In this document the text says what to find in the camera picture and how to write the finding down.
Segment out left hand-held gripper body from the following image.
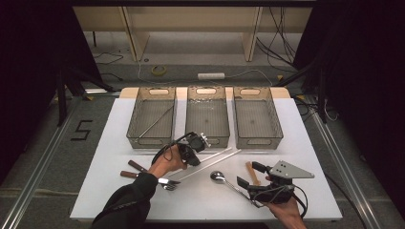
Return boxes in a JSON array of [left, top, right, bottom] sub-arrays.
[[177, 131, 213, 156]]

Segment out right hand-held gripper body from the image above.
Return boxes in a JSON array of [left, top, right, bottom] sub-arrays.
[[246, 159, 315, 204]]

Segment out small wooden spoon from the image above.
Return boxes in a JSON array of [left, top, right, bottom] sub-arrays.
[[245, 160, 262, 186]]

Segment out white chopstick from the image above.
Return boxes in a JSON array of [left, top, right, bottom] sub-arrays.
[[167, 146, 233, 177], [178, 149, 243, 182]]

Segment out clear grey plastic bin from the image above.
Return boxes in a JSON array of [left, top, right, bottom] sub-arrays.
[[125, 86, 178, 151], [232, 86, 285, 151], [184, 85, 231, 150]]

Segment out metal spoon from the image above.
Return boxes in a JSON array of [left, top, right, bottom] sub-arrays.
[[209, 170, 258, 208]]

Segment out wooden-handled fork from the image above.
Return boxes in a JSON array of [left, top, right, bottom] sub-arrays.
[[127, 159, 179, 192]]

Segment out person's left hand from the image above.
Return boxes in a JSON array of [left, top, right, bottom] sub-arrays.
[[147, 145, 189, 179]]

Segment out person's right hand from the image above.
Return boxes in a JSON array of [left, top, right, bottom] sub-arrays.
[[266, 198, 308, 229]]

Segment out white power strip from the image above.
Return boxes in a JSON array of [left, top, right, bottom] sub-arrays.
[[197, 72, 226, 81]]

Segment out yellow tape roll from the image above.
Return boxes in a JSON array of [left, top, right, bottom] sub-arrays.
[[150, 64, 168, 77]]

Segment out black metal stand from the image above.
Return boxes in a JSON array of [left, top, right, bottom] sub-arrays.
[[55, 62, 117, 127], [274, 60, 331, 125]]

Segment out beige wooden desk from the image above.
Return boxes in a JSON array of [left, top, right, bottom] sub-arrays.
[[73, 6, 313, 63]]

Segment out black curtain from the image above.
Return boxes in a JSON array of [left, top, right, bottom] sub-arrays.
[[290, 0, 405, 220], [0, 0, 104, 189]]

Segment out left hand-held gripper cable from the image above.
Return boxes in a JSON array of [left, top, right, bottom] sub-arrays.
[[150, 132, 195, 166]]

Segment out hand-held gripper cable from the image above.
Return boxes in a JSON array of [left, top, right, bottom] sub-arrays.
[[150, 132, 195, 166], [252, 185, 309, 221]]

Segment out right hand-held gripper cable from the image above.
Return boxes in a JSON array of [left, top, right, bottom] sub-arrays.
[[252, 185, 309, 221]]

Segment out black floor cable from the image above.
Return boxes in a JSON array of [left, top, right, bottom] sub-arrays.
[[324, 173, 369, 229], [93, 52, 125, 67], [292, 94, 339, 123]]

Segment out metal floor rail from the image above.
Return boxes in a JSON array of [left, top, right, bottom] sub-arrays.
[[309, 108, 385, 229], [0, 94, 84, 229], [83, 88, 122, 97]]

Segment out black cable bundle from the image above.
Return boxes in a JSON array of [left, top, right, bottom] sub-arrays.
[[255, 6, 298, 71]]

